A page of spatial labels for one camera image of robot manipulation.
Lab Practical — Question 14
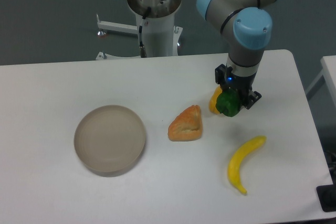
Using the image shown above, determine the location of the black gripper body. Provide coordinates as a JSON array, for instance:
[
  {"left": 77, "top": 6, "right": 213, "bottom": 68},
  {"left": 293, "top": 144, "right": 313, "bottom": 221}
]
[{"left": 215, "top": 63, "right": 257, "bottom": 92}]

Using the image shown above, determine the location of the green pepper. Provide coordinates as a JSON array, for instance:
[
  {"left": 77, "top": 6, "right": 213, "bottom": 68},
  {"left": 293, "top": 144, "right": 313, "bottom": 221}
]
[{"left": 215, "top": 89, "right": 241, "bottom": 117}]

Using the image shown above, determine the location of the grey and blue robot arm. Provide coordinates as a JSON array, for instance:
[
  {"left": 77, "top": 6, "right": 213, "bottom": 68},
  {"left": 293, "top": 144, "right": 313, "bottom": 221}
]
[{"left": 127, "top": 0, "right": 278, "bottom": 116}]

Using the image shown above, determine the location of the orange yellow fruit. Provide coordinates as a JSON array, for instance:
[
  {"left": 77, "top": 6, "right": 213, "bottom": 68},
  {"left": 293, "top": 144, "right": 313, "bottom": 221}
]
[{"left": 208, "top": 86, "right": 222, "bottom": 114}]

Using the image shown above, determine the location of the orange bread pastry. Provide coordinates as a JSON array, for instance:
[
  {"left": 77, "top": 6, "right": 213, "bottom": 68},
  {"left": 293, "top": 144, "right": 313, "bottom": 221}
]
[{"left": 167, "top": 105, "right": 203, "bottom": 142}]

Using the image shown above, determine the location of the yellow banana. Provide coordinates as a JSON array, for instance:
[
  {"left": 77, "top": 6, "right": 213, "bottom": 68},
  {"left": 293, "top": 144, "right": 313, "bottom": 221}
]
[{"left": 227, "top": 135, "right": 267, "bottom": 195}]

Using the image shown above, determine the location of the white side table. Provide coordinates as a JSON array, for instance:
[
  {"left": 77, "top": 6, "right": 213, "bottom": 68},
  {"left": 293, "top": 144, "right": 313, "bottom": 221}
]
[{"left": 305, "top": 56, "right": 335, "bottom": 104}]

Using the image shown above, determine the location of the black device at edge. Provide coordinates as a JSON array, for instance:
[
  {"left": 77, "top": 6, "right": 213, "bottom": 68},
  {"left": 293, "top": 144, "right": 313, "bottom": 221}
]
[{"left": 316, "top": 184, "right": 335, "bottom": 212}]

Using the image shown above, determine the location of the beige round plate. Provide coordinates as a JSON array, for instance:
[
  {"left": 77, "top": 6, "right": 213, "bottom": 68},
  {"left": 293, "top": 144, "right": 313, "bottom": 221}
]
[{"left": 73, "top": 105, "right": 146, "bottom": 177}]

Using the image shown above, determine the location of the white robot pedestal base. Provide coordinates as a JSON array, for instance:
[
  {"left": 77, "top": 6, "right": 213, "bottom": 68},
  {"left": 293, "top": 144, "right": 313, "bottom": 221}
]
[{"left": 97, "top": 0, "right": 183, "bottom": 58}]

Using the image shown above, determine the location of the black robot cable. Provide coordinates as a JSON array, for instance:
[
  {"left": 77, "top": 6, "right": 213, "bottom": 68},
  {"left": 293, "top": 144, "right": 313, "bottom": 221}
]
[{"left": 139, "top": 6, "right": 152, "bottom": 58}]

